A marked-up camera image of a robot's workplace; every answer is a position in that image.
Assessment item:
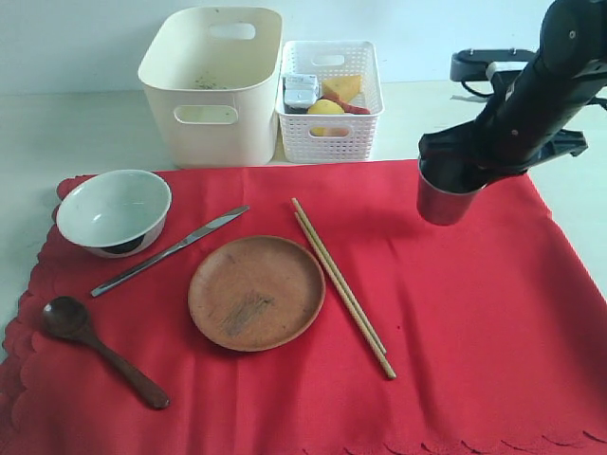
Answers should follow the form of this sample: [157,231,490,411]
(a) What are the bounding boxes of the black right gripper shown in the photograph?
[418,61,606,178]

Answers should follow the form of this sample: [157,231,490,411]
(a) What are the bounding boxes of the stainless steel cup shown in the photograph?
[416,157,487,226]

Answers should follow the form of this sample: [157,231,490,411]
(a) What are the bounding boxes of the red sausage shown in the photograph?
[322,95,371,115]

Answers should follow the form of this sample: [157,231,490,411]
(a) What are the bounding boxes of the yellow cheese wedge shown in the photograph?
[322,75,362,103]

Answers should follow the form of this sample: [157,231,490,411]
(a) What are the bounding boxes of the brown egg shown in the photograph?
[324,128,349,137]

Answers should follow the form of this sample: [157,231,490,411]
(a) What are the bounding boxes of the yellow lemon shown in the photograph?
[306,99,344,137]

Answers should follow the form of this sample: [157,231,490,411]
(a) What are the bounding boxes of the white milk carton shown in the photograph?
[283,73,321,114]

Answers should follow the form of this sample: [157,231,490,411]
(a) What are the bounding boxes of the wooden chopstick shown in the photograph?
[294,212,396,379]
[291,197,387,355]

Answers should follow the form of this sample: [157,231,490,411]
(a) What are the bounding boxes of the brown wooden plate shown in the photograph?
[188,235,326,352]

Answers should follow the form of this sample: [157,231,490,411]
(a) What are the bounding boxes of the white ceramic bowl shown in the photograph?
[56,170,173,259]

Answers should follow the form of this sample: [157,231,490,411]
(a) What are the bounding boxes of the dark wooden spoon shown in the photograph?
[42,296,170,410]

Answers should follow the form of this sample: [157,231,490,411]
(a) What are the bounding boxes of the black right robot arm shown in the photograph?
[419,1,606,192]

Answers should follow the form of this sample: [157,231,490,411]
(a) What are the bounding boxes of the red tablecloth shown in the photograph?
[1,160,606,454]

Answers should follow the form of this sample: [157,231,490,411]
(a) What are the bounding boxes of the white perforated plastic basket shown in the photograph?
[276,41,384,163]

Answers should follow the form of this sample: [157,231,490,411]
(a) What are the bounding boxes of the silver table knife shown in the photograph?
[90,205,250,298]

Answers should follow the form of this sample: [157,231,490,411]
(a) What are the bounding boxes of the cream plastic bin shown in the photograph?
[138,6,283,168]

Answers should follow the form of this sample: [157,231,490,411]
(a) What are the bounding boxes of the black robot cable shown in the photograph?
[459,78,497,99]

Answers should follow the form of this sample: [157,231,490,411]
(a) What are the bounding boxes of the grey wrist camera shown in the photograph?
[450,48,535,83]

